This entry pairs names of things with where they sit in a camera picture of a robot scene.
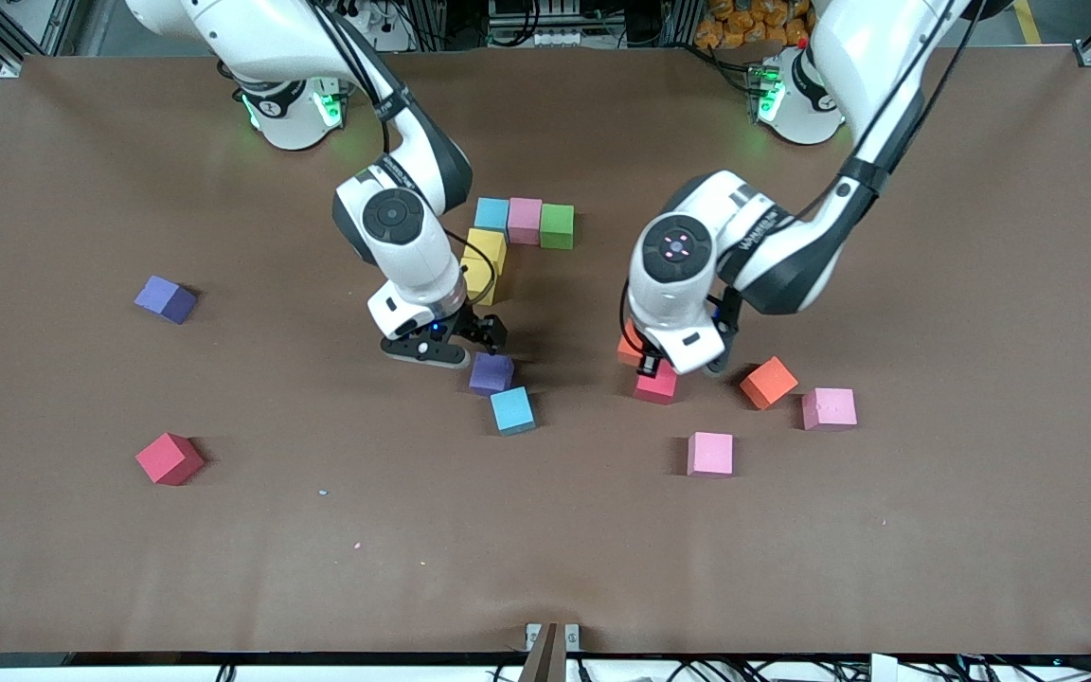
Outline yellow foam cube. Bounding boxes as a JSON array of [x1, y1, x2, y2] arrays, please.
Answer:
[[458, 256, 499, 307], [467, 227, 509, 276]]

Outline pink foam cube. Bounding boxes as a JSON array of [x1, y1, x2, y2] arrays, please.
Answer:
[[508, 197, 545, 247], [801, 386, 859, 433], [687, 431, 735, 479]]

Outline green foam cube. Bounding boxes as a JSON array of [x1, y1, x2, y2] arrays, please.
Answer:
[[540, 203, 577, 251]]

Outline red foam cube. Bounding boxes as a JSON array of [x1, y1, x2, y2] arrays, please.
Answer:
[[634, 365, 679, 406], [135, 432, 206, 487]]

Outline purple foam cube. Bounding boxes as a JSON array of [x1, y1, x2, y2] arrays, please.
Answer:
[[134, 275, 199, 326], [469, 352, 516, 397]]

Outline white electronic device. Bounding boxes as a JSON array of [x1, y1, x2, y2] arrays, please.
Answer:
[[487, 0, 586, 48]]

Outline orange mesh bag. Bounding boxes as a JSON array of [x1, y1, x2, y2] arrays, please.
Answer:
[[694, 0, 816, 50]]

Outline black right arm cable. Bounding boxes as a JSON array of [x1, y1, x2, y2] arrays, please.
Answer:
[[313, 0, 497, 285]]

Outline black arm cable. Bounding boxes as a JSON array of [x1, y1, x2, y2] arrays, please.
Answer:
[[619, 0, 987, 353], [313, 0, 497, 285]]

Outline grey metal bracket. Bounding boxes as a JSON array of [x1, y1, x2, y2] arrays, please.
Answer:
[[525, 622, 581, 682]]

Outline aluminium frame post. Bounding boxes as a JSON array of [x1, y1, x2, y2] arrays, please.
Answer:
[[656, 0, 704, 48], [410, 0, 452, 50]]

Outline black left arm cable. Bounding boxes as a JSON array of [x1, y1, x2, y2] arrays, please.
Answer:
[[619, 0, 987, 353]]

